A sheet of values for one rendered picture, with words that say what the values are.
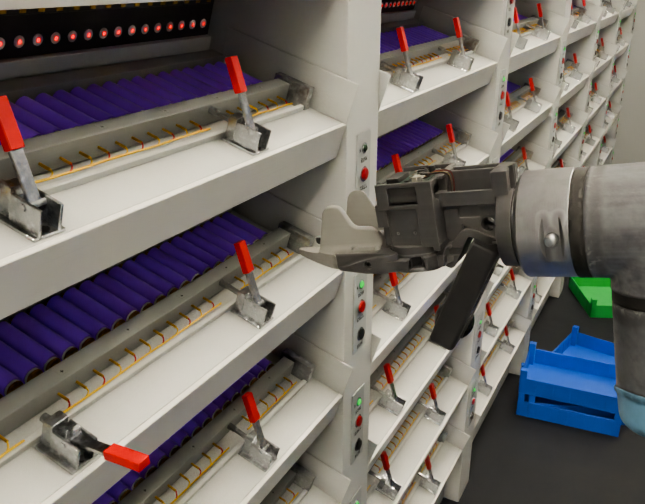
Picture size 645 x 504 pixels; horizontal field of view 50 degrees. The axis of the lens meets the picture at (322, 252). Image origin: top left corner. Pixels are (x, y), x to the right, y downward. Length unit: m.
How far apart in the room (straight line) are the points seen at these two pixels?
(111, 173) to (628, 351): 0.43
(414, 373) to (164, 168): 0.89
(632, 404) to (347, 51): 0.49
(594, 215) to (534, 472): 1.61
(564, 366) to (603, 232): 1.90
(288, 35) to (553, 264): 0.45
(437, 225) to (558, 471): 1.59
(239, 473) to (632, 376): 0.46
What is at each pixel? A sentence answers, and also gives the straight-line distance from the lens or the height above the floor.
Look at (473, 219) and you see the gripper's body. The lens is 0.61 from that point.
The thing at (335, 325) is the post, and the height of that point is 0.85.
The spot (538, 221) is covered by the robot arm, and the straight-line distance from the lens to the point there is 0.57.
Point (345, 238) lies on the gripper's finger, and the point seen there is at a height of 1.06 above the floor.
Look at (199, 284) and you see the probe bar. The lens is 0.76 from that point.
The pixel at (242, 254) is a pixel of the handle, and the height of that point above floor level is 1.01.
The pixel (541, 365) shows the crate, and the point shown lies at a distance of 2.45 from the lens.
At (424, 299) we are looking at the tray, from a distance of 1.28.
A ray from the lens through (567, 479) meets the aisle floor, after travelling 2.12.
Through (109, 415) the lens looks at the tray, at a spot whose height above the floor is 0.94.
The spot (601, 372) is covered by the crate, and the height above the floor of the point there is 0.10.
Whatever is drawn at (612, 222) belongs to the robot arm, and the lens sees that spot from 0.56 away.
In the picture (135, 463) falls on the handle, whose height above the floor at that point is 0.96.
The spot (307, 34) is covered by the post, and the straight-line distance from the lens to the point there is 0.86.
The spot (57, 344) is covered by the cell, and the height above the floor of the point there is 0.98.
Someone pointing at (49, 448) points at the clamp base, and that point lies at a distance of 0.61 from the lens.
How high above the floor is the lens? 1.29
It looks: 22 degrees down
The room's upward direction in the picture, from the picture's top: straight up
